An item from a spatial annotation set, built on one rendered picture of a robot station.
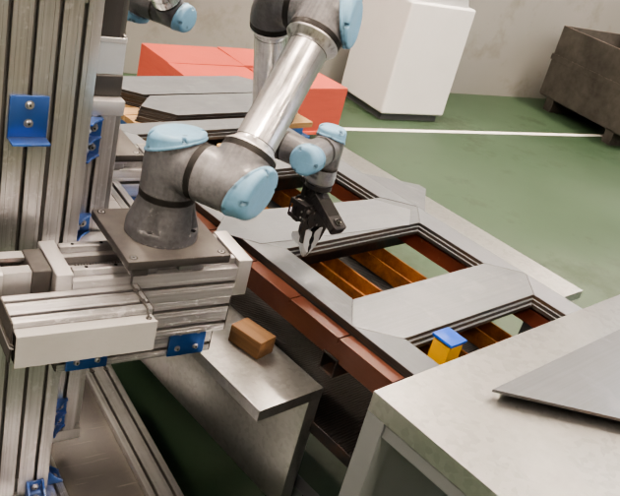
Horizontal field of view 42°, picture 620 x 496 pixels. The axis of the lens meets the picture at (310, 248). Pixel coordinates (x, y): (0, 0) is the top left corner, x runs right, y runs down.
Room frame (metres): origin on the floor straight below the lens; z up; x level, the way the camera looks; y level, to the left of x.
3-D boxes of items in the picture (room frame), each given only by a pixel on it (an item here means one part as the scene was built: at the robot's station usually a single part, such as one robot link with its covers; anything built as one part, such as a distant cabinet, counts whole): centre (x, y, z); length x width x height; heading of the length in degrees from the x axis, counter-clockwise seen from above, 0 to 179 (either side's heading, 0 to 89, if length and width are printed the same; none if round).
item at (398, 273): (2.36, -0.19, 0.70); 1.66 x 0.08 x 0.05; 48
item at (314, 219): (1.96, 0.03, 0.99); 0.09 x 0.08 x 0.12; 48
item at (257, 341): (1.70, 0.08, 0.70); 0.10 x 0.06 x 0.05; 59
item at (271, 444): (2.03, 0.38, 0.47); 1.30 x 0.04 x 0.35; 48
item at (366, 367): (1.92, 0.20, 0.80); 1.62 x 0.04 x 0.06; 48
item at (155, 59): (5.15, 0.70, 0.22); 1.26 x 0.90 x 0.43; 127
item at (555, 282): (2.70, -0.36, 0.73); 1.20 x 0.26 x 0.03; 48
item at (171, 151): (1.49, 0.30, 1.20); 0.13 x 0.12 x 0.14; 72
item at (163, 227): (1.49, 0.31, 1.09); 0.15 x 0.15 x 0.10
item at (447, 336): (1.64, -0.37, 0.88); 0.06 x 0.06 x 0.02; 48
